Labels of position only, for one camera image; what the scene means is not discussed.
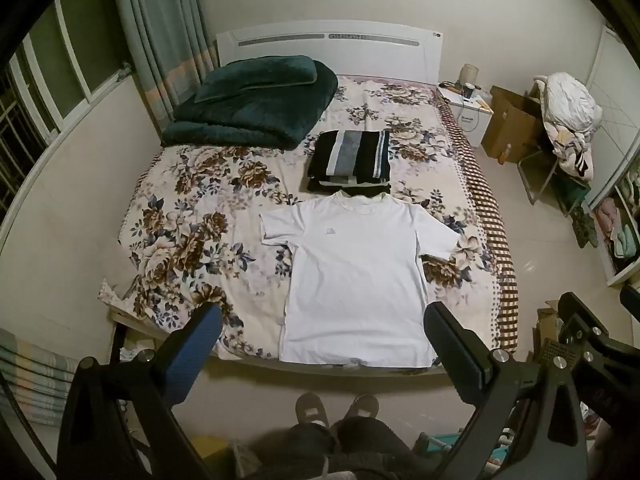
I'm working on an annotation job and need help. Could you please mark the pile of white clothes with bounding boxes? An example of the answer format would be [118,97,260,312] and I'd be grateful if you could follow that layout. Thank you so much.
[532,72,603,181]

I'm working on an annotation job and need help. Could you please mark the green patterned cloth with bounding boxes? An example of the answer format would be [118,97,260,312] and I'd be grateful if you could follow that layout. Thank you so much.
[570,205,599,249]

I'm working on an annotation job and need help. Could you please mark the white shelf with shoes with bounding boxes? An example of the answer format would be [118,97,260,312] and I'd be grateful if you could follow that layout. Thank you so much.
[585,25,640,288]

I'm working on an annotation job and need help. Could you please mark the pale green curtain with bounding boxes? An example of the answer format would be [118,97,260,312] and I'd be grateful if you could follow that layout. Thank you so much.
[109,0,221,133]

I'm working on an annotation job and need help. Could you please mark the white bed headboard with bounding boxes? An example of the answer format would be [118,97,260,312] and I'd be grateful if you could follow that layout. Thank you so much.
[216,20,443,85]

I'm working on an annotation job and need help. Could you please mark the dark green folded blanket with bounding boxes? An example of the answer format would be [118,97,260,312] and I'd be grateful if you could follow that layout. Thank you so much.
[160,55,338,150]

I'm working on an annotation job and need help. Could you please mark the person's right leg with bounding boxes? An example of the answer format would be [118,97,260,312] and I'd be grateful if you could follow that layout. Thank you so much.
[330,415,426,480]

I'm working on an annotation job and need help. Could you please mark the person's leg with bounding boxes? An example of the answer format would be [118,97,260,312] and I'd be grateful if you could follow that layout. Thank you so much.
[330,415,426,480]
[250,420,336,480]

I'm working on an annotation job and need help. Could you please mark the window with metal grille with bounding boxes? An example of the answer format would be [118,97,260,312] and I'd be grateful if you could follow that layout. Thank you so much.
[0,0,133,221]

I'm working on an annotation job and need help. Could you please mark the white nightstand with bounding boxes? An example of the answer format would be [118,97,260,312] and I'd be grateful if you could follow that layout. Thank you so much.
[437,82,495,148]

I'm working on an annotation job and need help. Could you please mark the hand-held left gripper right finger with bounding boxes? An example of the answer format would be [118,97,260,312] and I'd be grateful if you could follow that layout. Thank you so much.
[422,302,588,480]

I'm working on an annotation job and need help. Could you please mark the floral bed sheet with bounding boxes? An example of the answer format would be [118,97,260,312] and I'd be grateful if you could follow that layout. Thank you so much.
[120,74,518,373]

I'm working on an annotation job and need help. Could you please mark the green folded clothes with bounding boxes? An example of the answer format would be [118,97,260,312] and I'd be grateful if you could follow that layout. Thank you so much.
[607,225,640,261]

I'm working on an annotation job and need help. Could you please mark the white t-shirt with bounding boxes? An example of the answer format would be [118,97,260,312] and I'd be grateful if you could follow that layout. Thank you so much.
[259,190,461,372]

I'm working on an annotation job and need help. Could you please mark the yellow object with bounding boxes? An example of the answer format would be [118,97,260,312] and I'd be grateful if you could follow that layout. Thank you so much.
[190,435,236,480]

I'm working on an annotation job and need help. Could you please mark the striped folded bedding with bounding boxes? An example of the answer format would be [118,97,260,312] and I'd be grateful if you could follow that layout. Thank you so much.
[0,327,81,428]

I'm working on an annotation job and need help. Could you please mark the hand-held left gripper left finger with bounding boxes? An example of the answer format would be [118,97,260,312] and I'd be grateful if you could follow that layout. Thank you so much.
[56,302,224,480]

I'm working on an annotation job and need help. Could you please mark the metal folding chair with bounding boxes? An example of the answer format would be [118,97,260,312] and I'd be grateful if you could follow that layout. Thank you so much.
[517,145,591,217]

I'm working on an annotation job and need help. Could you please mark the teal plastic object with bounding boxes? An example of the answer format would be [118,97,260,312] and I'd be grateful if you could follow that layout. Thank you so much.
[415,430,466,461]

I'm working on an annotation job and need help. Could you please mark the pink folded clothes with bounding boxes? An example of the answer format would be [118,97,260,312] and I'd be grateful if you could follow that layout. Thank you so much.
[595,197,623,231]

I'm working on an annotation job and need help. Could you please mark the dark green pillow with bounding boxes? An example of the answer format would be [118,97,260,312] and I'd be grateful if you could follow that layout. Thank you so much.
[194,55,318,105]

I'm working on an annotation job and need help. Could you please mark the small cardboard box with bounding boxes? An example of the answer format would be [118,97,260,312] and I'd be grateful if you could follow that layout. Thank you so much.
[532,300,561,361]

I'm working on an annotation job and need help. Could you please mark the grey slipper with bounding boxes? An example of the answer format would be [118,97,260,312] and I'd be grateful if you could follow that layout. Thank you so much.
[345,394,380,422]
[295,392,331,428]

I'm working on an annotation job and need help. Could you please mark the person's left leg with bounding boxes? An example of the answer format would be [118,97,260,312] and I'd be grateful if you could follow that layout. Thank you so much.
[250,420,336,480]

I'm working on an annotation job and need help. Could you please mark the large cardboard box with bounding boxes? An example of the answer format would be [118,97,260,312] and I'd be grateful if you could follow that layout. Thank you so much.
[481,85,543,163]

